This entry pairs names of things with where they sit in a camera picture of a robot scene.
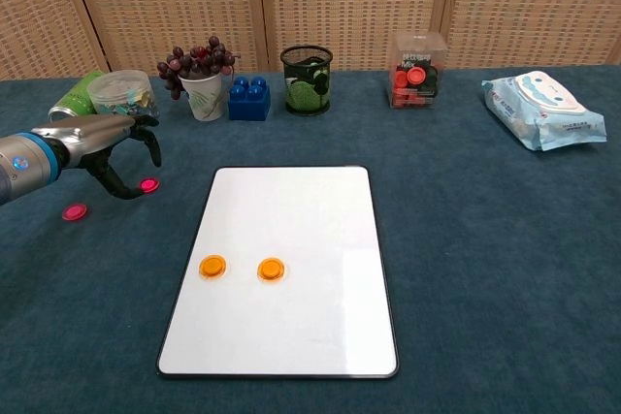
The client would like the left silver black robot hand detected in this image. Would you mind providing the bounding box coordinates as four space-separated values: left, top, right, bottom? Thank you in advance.
31 114 163 201

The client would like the yellow round magnet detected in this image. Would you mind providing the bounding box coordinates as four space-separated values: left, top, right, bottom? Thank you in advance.
256 257 286 283
198 254 228 281

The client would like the clear box of magnets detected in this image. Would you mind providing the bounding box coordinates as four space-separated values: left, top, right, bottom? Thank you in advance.
386 31 448 111

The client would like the green drink can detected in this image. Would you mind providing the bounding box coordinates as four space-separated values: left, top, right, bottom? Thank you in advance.
47 69 106 122

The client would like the clear jar of binder clips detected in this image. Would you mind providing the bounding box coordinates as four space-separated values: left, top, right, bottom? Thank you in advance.
86 69 161 119

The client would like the white paper cup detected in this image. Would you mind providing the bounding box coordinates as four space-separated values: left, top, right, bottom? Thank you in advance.
178 72 229 122

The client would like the purple grape bunch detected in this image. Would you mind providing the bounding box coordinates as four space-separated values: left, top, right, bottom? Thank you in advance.
156 35 240 101

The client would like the blue building block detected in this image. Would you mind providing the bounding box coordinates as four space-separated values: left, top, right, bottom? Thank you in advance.
227 76 271 122

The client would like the black mesh pen holder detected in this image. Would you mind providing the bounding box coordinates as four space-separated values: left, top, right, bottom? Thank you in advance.
279 45 334 116

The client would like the white magnetic whiteboard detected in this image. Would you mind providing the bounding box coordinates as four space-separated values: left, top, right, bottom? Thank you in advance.
155 166 400 381

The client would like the blue felt table cover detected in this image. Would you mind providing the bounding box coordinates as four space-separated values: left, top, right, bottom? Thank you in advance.
0 63 621 414

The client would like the blue wet wipes pack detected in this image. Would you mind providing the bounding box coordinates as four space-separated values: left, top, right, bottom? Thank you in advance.
480 70 607 152

